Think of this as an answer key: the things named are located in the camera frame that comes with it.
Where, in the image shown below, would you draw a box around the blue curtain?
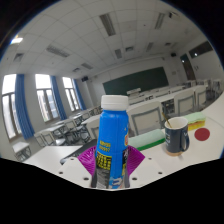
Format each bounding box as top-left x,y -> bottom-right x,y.
72,78 -> 87,111
49,75 -> 68,121
13,73 -> 36,140

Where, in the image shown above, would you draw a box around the group of grey classroom chairs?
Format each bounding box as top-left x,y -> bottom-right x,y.
33,79 -> 224,148

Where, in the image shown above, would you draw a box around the dark blue mug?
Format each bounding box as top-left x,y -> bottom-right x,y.
163,116 -> 191,157

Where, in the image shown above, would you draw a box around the white lectern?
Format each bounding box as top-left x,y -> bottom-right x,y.
126,87 -> 142,98

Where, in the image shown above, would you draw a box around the tall classroom window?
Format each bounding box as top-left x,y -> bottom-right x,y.
62,77 -> 80,113
0,73 -> 22,140
34,73 -> 59,123

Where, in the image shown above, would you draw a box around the rows of white classroom desks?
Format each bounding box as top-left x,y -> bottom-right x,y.
11,79 -> 224,161

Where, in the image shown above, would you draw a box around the dark brown door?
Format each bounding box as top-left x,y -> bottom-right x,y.
179,53 -> 197,82

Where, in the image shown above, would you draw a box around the group of ceiling light panels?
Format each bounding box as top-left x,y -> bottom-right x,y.
9,11 -> 168,71

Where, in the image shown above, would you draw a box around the dark green chalkboard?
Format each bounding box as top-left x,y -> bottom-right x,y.
102,66 -> 169,96

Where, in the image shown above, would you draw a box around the ceiling projector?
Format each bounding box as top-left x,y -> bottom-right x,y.
168,11 -> 180,20

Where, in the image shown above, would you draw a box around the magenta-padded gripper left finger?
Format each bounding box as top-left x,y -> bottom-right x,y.
57,145 -> 99,189

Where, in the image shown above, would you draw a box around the yellow and green sponge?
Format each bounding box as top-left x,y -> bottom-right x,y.
182,111 -> 207,132

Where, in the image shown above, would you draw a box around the blue drink bottle white cap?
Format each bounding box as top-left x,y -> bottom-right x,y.
90,94 -> 132,190

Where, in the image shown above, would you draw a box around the dark high wall window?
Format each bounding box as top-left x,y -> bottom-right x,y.
188,40 -> 214,60

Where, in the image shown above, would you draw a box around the wooden stir stick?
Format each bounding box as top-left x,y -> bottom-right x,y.
161,112 -> 173,128

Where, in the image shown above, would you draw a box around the flat round red coaster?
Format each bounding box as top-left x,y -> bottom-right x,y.
194,127 -> 211,142

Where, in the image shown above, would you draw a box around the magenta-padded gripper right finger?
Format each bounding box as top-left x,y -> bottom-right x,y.
126,145 -> 167,189

